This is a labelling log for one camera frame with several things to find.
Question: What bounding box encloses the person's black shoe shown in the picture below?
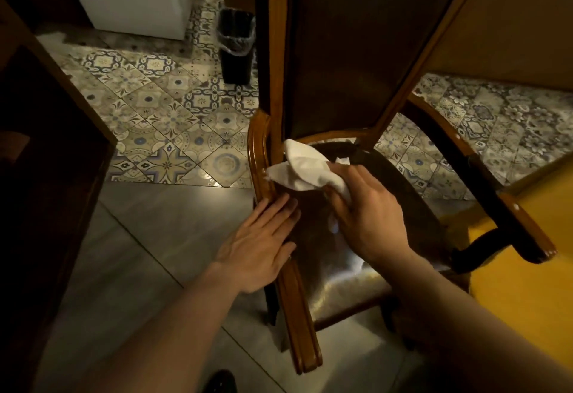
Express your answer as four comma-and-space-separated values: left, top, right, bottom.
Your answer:
199, 369, 238, 393

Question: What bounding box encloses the person's left forearm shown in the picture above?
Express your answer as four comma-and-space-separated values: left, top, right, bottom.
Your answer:
74, 265, 251, 393

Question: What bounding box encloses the white cleaning cloth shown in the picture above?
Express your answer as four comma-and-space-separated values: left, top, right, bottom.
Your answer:
266, 139, 352, 235

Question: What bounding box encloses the person's right hand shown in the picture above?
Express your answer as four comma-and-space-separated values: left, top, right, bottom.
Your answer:
324, 163, 415, 269

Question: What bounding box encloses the person's right forearm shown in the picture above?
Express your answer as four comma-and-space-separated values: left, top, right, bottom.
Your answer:
381, 248, 573, 393

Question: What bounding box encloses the wooden chair with leather seat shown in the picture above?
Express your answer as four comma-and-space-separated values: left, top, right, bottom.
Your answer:
247, 0, 558, 375

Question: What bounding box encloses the person's left hand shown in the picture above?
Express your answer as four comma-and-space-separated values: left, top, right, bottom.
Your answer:
214, 194, 302, 296

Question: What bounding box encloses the black trash bin with liner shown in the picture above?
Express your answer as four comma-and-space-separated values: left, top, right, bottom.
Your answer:
217, 7, 257, 86

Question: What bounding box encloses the dark wooden furniture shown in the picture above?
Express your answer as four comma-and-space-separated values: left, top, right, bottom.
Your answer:
0, 0, 118, 393

